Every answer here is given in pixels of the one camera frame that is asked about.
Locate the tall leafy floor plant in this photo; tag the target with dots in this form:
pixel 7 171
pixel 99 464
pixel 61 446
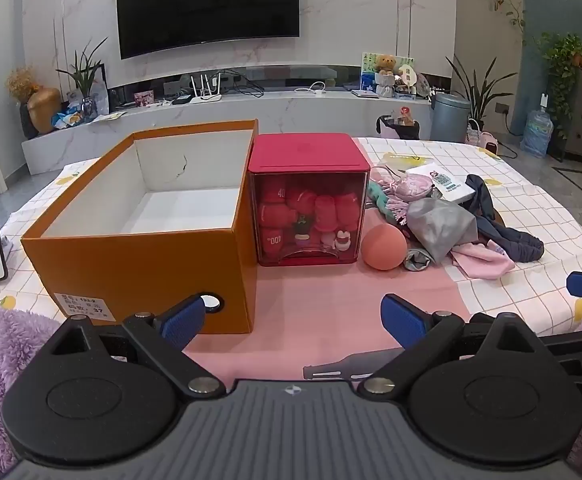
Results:
pixel 478 95

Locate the pink lace pouch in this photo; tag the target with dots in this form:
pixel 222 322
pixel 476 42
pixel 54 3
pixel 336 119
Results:
pixel 411 187

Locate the pink cloth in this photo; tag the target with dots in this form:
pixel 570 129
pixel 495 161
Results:
pixel 486 260

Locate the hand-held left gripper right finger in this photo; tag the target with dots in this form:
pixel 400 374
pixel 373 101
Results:
pixel 403 317

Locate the pink bin with black bag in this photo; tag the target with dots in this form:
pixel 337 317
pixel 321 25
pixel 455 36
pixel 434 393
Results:
pixel 403 130

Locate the black television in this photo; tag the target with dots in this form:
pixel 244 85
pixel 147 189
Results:
pixel 206 5

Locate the dark navy cloth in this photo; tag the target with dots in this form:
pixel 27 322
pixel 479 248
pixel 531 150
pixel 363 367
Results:
pixel 516 247

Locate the red storage box clear front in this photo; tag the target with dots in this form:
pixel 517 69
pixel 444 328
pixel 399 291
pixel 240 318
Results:
pixel 306 152

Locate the pink space heater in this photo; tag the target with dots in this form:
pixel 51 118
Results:
pixel 491 144

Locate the blue water bottle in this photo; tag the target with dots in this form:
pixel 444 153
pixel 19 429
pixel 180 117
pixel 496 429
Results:
pixel 538 135

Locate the gold vase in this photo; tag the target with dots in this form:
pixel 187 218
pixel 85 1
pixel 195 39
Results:
pixel 43 110

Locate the round paper fan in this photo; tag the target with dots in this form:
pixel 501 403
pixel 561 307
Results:
pixel 407 76

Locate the green trailing plant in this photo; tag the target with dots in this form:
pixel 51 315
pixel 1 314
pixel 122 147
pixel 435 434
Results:
pixel 563 60

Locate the teal fluffy cloth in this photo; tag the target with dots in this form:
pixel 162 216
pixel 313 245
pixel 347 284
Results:
pixel 378 201

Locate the grass plant in glass vase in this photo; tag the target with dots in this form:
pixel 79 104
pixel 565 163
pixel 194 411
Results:
pixel 87 77

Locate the orange cardboard box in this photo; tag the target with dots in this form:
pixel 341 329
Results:
pixel 136 280

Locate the coral rubber ball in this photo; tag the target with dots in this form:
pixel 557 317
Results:
pixel 382 247

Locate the pink plaid basket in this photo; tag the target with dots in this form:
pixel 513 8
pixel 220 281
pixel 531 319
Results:
pixel 473 135

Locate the brown teddy bear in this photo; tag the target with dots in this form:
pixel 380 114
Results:
pixel 386 67

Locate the grey trash can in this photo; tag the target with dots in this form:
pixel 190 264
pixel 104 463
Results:
pixel 450 117

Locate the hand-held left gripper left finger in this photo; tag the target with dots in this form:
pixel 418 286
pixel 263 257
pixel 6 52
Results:
pixel 181 321

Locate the lemon print checked tablecloth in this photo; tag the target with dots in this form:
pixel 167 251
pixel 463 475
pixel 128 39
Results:
pixel 521 300

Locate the white power strip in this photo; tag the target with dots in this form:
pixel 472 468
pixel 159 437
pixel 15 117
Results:
pixel 313 91

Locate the grey cloth bag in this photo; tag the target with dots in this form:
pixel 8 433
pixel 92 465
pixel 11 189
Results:
pixel 436 225

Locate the dried yellow flowers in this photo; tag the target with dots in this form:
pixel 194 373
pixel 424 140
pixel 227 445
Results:
pixel 21 84

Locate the white router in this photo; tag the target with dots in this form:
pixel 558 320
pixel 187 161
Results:
pixel 206 95

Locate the pink mat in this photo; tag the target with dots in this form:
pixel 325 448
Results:
pixel 321 300

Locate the purple fluffy blanket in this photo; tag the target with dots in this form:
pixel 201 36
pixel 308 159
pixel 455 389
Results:
pixel 1 360

